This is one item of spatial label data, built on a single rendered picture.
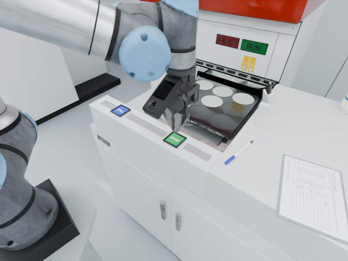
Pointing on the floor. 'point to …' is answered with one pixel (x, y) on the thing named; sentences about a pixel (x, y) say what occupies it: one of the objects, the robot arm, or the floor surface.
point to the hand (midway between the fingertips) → (174, 130)
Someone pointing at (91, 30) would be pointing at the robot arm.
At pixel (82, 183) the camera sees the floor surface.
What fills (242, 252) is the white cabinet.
